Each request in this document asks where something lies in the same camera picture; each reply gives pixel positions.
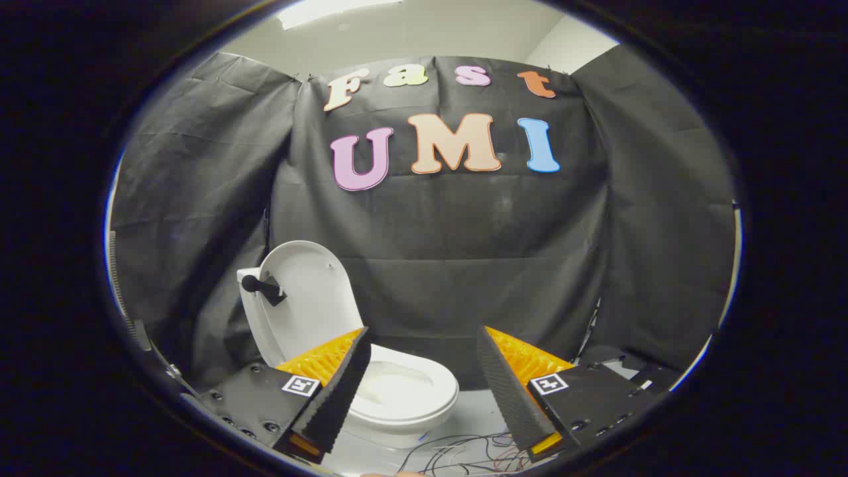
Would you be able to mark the black backdrop cloth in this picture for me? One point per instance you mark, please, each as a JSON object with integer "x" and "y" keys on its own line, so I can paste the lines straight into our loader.
{"x": 464, "y": 232}

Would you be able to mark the white toilet bowl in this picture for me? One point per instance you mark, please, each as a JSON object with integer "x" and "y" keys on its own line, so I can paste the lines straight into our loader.
{"x": 411, "y": 391}

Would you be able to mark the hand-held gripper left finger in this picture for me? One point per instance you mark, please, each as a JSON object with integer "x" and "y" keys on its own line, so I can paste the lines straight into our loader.
{"x": 334, "y": 397}

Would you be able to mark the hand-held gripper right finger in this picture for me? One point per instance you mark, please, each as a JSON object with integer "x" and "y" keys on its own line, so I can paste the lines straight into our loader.
{"x": 507, "y": 391}

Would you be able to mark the black device box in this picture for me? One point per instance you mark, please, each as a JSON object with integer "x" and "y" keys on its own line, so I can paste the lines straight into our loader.
{"x": 662, "y": 379}

